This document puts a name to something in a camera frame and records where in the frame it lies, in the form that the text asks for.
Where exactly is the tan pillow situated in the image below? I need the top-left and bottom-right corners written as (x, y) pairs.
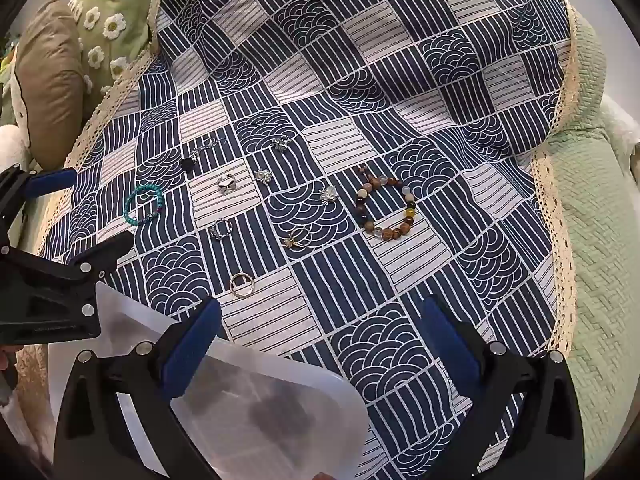
top-left (15, 0), bottom-right (93, 171)

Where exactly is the turquoise bead bracelet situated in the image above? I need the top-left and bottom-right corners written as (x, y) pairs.
top-left (123, 183), bottom-right (165, 227)

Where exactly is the brown mixed bead bracelet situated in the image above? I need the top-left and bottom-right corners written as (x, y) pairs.
top-left (356, 165), bottom-right (418, 242)

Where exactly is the blue white patterned cloth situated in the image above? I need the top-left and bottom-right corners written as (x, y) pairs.
top-left (37, 0), bottom-right (581, 480)

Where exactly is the clear plastic box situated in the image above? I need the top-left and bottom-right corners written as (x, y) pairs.
top-left (47, 282), bottom-right (368, 480)

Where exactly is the green quilted sofa cover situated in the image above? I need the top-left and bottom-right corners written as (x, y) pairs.
top-left (530, 10), bottom-right (640, 466)

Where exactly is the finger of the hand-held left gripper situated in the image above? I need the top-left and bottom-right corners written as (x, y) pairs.
top-left (0, 164), bottom-right (76, 202)
top-left (0, 232), bottom-right (136, 307)

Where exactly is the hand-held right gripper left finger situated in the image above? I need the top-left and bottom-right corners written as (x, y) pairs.
top-left (52, 296), bottom-right (223, 480)

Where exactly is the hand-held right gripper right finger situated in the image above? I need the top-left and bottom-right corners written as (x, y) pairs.
top-left (420, 295), bottom-right (586, 480)

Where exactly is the green flower pillow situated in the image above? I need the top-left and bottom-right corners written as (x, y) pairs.
top-left (70, 0), bottom-right (168, 96)

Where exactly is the white fluffy blanket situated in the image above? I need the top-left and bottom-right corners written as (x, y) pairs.
top-left (0, 125), bottom-right (33, 173)
top-left (600, 95), bottom-right (640, 186)

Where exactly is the black pendant earring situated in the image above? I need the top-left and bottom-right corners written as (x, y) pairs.
top-left (182, 137), bottom-right (226, 173)

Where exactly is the gold star ring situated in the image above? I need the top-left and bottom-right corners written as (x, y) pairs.
top-left (282, 227), bottom-right (313, 252)

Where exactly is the plain gold band ring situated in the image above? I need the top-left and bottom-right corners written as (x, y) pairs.
top-left (229, 272), bottom-right (256, 298)

